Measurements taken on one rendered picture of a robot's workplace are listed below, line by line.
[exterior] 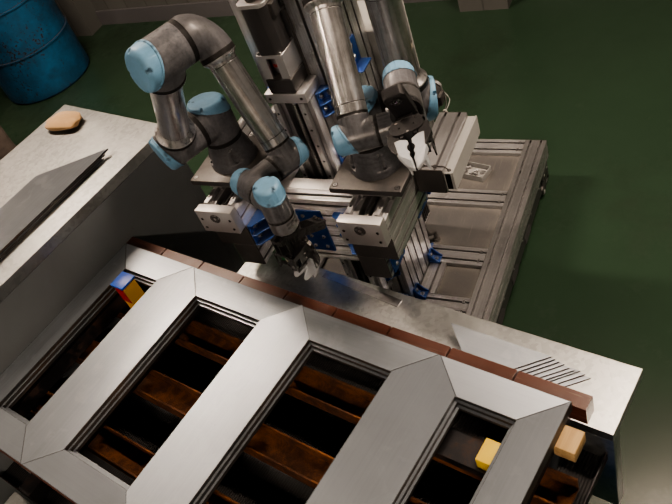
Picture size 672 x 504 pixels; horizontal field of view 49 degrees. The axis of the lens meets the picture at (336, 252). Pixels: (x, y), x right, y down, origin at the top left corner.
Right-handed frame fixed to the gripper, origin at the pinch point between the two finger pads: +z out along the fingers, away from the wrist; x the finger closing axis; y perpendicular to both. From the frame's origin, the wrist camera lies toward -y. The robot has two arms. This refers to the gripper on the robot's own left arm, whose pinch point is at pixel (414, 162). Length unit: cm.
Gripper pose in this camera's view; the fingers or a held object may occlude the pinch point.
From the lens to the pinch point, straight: 143.1
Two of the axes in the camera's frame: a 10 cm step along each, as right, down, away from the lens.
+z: 0.5, 7.0, -7.1
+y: 4.2, 6.3, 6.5
